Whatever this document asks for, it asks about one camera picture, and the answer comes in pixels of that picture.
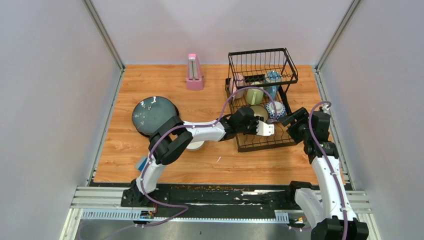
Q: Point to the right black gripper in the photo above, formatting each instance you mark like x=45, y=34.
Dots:
x=299, y=115

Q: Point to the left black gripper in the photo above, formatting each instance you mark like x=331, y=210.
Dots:
x=254, y=119

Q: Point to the red patterned bowl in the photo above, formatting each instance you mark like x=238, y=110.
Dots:
x=275, y=111

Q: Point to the green handled cream mug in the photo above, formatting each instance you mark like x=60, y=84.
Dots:
x=253, y=96

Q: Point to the pink mug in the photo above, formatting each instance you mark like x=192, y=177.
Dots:
x=236, y=80

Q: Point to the black wire dish rack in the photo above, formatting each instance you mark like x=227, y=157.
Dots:
x=253, y=64

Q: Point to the blue mug yellow inside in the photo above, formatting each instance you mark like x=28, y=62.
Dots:
x=272, y=77

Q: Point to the pink metronome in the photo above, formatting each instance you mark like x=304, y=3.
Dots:
x=195, y=77

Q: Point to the black gold patterned bowl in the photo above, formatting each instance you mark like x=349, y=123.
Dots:
x=260, y=111

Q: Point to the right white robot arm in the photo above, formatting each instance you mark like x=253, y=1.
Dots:
x=330, y=215

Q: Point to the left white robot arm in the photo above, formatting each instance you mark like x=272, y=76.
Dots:
x=172, y=138

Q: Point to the white patterned bowl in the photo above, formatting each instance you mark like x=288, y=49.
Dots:
x=194, y=146

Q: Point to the black bottom plate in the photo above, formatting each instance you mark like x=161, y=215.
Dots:
x=147, y=121

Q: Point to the dark blue floral plate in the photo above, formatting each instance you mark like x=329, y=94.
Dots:
x=155, y=102

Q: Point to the blue green striped block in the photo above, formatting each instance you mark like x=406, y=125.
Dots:
x=141, y=163

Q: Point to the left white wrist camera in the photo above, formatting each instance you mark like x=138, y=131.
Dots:
x=265, y=129

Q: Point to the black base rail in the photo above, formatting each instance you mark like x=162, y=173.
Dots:
x=213, y=200

